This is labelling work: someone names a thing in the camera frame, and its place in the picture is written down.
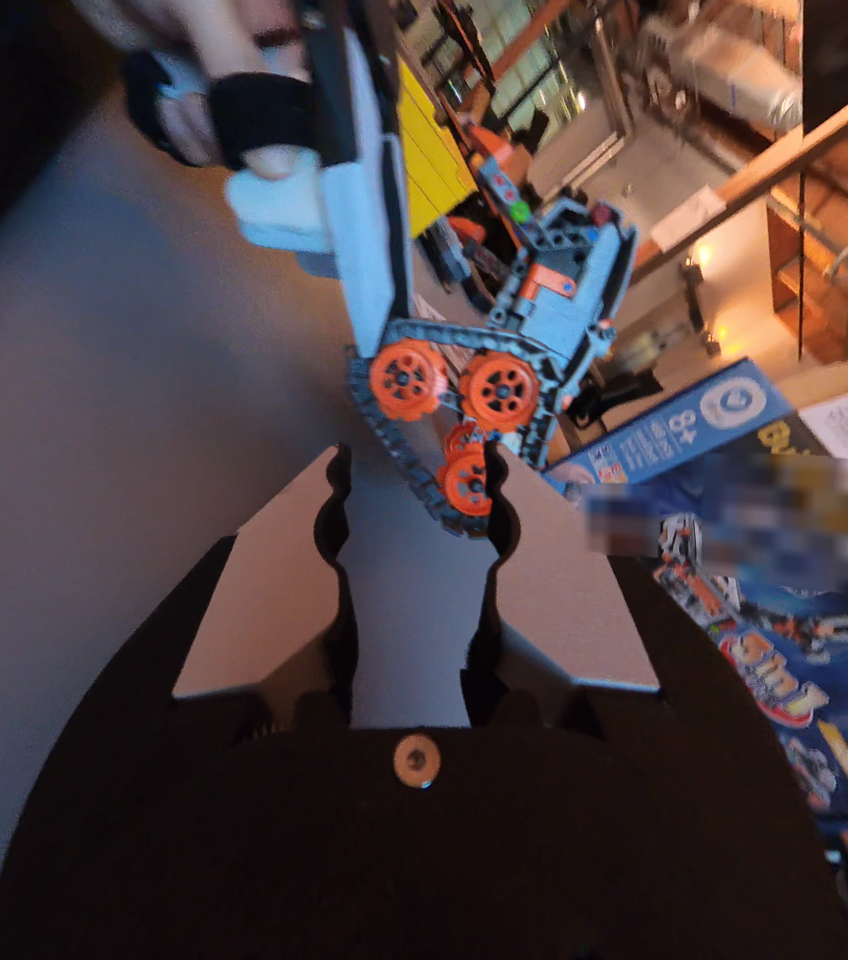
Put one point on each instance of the black office chair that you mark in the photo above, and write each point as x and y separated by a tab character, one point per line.
615	390

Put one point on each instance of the wooden pillar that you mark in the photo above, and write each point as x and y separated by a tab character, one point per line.
769	165

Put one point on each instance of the white paper notice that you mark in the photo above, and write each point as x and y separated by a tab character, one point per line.
686	217

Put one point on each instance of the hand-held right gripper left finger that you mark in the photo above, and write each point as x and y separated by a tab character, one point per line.
259	600

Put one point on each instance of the grey orange block toy robot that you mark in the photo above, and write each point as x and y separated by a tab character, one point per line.
544	285

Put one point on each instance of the yellow storage bin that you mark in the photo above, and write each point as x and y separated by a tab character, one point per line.
431	165

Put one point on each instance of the grey desk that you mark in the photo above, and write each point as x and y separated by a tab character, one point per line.
131	375

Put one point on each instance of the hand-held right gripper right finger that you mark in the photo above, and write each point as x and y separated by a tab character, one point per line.
574	600

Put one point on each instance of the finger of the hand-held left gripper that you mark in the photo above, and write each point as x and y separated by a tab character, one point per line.
401	225
364	247

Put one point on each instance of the dark grey toy track belt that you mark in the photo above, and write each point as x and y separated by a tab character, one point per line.
409	442

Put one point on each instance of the blue toy robot box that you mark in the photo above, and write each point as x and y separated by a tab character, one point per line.
769	637

